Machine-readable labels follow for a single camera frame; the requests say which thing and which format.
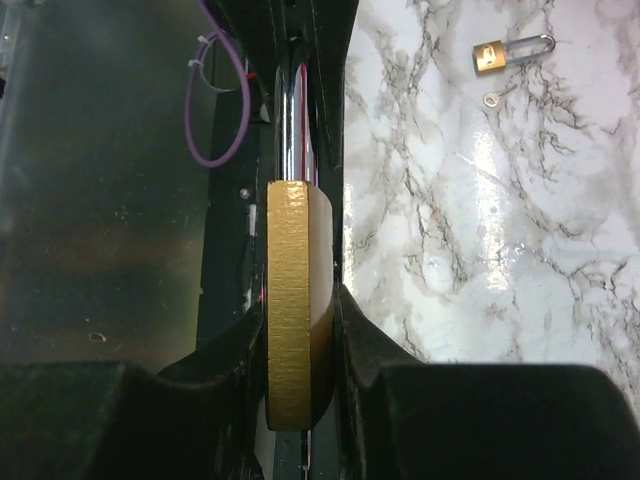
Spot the small brass padlock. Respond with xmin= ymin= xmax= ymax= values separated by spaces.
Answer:
xmin=472 ymin=34 xmax=556 ymax=75

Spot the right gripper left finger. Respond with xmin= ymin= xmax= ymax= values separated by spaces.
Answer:
xmin=1 ymin=304 xmax=265 ymax=479

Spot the small silver key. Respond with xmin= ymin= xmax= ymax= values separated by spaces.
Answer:
xmin=483 ymin=84 xmax=517 ymax=109

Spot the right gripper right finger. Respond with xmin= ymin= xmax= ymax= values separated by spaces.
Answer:
xmin=334 ymin=285 xmax=639 ymax=479

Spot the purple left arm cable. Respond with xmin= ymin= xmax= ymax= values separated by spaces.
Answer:
xmin=183 ymin=0 xmax=251 ymax=167

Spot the large brass padlock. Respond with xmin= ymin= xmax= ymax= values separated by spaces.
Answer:
xmin=266 ymin=63 xmax=334 ymax=431

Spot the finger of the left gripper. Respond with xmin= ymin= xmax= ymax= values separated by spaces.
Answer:
xmin=207 ymin=0 xmax=288 ymax=120
xmin=309 ymin=0 xmax=359 ymax=168

